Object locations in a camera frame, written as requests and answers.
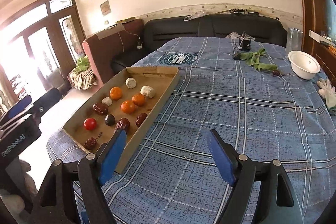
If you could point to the orange in tray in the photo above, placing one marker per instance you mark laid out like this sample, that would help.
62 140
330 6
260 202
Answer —
115 93

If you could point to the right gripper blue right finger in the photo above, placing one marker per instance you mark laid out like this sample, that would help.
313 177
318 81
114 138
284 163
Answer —
224 156

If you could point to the small dried date near greens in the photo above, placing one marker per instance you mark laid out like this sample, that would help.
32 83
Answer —
276 72

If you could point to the brown armchair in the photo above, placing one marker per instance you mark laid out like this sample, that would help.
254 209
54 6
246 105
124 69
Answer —
101 47

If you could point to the large orange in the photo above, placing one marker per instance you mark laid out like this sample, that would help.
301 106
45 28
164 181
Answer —
128 107

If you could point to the red tomato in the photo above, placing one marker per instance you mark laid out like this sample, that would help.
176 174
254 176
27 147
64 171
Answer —
90 124

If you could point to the black sofa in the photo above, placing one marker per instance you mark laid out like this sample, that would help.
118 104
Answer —
157 32

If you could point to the blue plaid tablecloth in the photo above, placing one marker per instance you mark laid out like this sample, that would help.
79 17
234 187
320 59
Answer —
172 178

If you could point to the wooden sideboard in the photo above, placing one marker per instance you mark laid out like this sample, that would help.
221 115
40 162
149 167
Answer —
314 19

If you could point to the cardboard tray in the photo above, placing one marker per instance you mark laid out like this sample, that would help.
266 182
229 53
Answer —
162 79

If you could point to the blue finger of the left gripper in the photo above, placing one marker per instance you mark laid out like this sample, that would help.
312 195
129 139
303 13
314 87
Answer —
17 107
43 104

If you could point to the clear glass jar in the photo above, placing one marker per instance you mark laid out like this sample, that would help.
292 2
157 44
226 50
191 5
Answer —
294 40

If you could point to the black charger block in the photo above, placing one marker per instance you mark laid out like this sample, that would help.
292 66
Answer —
236 56

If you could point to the small black device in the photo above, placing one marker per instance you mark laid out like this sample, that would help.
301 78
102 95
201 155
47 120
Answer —
245 42

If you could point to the striped cloth pile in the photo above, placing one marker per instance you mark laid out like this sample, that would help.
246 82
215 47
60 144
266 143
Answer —
82 76

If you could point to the white work glove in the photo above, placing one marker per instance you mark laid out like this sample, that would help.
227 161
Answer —
327 92

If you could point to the dark plum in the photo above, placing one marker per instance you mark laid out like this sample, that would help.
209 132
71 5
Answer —
109 120

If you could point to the small orange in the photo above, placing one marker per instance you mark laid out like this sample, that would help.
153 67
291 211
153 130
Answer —
138 99

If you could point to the large red date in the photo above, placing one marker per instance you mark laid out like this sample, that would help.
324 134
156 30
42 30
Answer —
100 108

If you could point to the white cake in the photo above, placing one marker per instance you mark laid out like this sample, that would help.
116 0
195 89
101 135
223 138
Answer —
148 91
131 83

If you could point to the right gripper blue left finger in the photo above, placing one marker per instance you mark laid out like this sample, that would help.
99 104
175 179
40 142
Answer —
110 156

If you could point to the white bowl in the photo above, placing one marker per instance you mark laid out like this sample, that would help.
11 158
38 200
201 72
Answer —
303 64

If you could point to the green leafy vegetable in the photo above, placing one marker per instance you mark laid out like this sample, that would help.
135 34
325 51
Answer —
252 59

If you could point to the small dark date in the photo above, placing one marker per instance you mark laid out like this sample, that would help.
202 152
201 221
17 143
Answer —
90 143

